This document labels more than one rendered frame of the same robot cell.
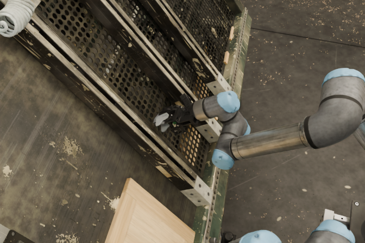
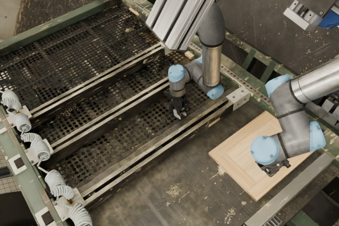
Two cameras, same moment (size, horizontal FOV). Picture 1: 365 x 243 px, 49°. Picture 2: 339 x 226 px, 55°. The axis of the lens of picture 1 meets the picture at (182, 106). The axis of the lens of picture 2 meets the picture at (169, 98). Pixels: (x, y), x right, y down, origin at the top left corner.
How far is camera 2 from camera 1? 47 cm
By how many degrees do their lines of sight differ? 17
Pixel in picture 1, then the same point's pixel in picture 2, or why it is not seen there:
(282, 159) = not seen: outside the picture
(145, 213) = (236, 149)
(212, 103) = (174, 85)
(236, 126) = (195, 71)
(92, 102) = (150, 165)
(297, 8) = not seen: outside the picture
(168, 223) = (250, 132)
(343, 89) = not seen: hidden behind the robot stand
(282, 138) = (210, 58)
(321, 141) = (219, 38)
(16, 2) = (72, 216)
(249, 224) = (287, 37)
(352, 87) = not seen: hidden behind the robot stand
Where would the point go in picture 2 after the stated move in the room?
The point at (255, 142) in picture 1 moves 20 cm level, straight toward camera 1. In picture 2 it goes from (208, 73) to (243, 102)
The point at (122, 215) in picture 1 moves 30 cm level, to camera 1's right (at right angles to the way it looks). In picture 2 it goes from (230, 169) to (247, 109)
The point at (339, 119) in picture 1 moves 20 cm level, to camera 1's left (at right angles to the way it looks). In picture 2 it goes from (206, 23) to (193, 79)
